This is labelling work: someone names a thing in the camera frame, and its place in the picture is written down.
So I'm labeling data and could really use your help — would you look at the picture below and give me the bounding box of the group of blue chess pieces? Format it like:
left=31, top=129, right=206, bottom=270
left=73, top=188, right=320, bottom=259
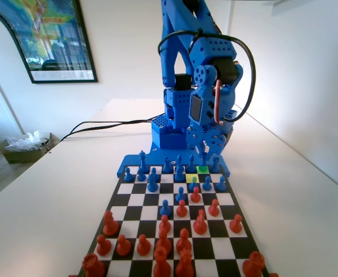
left=116, top=141, right=232, bottom=178

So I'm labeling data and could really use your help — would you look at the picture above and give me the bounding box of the red white black servo wire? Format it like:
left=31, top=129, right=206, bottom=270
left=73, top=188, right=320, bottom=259
left=213, top=79, right=225, bottom=125

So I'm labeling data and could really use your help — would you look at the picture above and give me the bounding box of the black framed map poster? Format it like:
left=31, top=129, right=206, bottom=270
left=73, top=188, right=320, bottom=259
left=0, top=0, right=99, bottom=84

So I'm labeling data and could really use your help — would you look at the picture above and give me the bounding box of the blue chess knight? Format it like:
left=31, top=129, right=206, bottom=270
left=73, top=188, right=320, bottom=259
left=147, top=173, right=159, bottom=193
left=174, top=163, right=186, bottom=183

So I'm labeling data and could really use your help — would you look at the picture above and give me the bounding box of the black and white chessboard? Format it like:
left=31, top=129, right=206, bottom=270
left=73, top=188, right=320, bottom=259
left=76, top=164, right=271, bottom=277

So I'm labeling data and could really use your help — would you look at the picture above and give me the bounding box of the red chess pawn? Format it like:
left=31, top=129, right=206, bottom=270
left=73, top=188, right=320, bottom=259
left=208, top=199, right=221, bottom=217
left=136, top=234, right=152, bottom=256
left=96, top=234, right=112, bottom=256
left=159, top=214, right=172, bottom=233
left=229, top=214, right=243, bottom=234
left=190, top=186, right=202, bottom=203
left=116, top=234, right=132, bottom=257
left=175, top=199, right=189, bottom=218

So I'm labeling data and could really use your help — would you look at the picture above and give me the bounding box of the brown cardboard box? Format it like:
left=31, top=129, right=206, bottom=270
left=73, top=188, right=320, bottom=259
left=0, top=132, right=61, bottom=164

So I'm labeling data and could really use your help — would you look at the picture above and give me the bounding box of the blue chess queen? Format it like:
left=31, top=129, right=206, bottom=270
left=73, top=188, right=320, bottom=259
left=138, top=150, right=148, bottom=174

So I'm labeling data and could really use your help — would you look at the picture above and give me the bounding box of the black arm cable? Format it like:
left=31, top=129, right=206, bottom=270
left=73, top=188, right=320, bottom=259
left=157, top=28, right=257, bottom=123

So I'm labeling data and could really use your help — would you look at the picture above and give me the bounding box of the red chess rook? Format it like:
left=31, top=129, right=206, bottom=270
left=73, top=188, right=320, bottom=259
left=242, top=250, right=266, bottom=277
left=82, top=253, right=106, bottom=277

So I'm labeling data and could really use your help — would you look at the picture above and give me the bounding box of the clear crumpled plastic wrap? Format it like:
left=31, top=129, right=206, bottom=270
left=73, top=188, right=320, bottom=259
left=5, top=130, right=51, bottom=152

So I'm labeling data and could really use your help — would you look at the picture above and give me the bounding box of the white door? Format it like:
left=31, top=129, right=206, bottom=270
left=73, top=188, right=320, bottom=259
left=215, top=0, right=232, bottom=35

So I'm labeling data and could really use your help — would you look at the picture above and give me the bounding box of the black power cable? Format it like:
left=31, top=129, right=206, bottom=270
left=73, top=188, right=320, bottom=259
left=69, top=115, right=160, bottom=135
left=59, top=119, right=154, bottom=142

